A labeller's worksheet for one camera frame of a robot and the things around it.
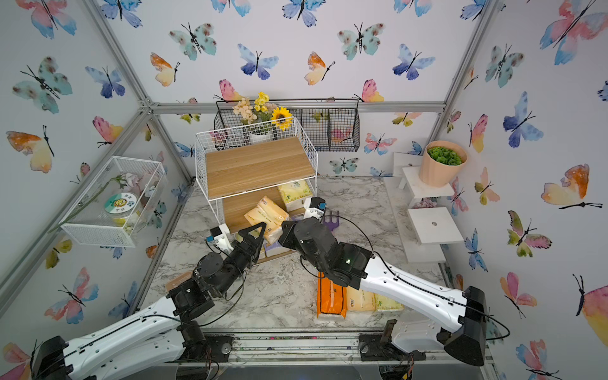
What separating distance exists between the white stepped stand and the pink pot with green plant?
0.05 meters

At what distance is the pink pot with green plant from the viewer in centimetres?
79

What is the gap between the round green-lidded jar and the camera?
0.65 meters

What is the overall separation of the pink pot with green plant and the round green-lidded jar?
92cm

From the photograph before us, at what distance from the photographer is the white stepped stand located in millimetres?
852
